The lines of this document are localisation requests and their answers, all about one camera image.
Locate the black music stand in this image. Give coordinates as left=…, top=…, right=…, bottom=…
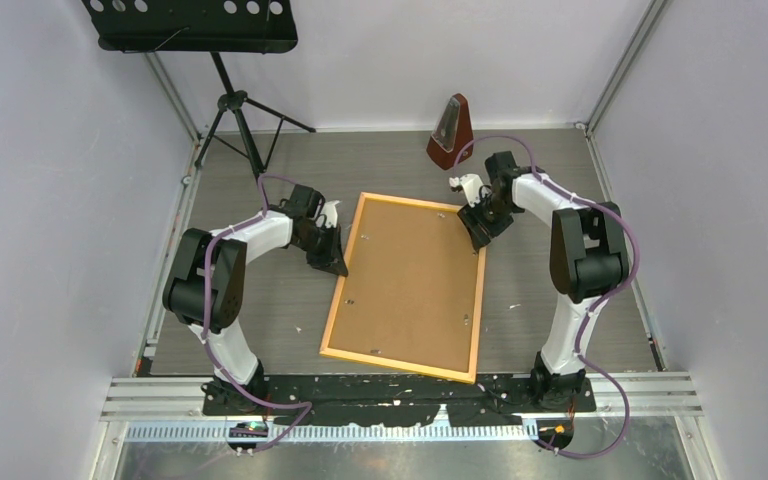
left=83, top=0, right=316, bottom=178

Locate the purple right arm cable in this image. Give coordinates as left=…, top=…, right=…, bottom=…
left=453, top=135, right=642, bottom=462

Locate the brown metronome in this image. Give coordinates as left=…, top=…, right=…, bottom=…
left=426, top=93, right=474, bottom=170

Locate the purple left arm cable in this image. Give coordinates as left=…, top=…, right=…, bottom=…
left=201, top=174, right=312, bottom=455

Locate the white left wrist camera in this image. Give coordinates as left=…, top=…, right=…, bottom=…
left=315, top=200, right=340, bottom=229

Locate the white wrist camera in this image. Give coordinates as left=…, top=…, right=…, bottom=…
left=448, top=174, right=484, bottom=207
left=315, top=200, right=340, bottom=229

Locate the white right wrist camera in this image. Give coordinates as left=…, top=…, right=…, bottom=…
left=448, top=174, right=484, bottom=207

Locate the yellow wooden picture frame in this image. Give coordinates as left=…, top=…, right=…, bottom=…
left=318, top=192, right=489, bottom=385

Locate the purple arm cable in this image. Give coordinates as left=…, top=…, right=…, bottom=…
left=453, top=135, right=642, bottom=462
left=201, top=174, right=312, bottom=455

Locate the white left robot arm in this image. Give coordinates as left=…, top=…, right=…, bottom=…
left=162, top=185, right=349, bottom=414

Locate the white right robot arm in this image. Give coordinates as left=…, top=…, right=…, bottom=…
left=449, top=152, right=631, bottom=411

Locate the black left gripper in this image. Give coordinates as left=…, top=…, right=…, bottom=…
left=294, top=223, right=346, bottom=277

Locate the brown backing board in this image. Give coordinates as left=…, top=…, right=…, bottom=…
left=328, top=198, right=481, bottom=374

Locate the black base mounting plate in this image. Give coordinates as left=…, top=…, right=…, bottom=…
left=200, top=373, right=596, bottom=427

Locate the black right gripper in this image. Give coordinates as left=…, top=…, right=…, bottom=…
left=457, top=192, right=518, bottom=251

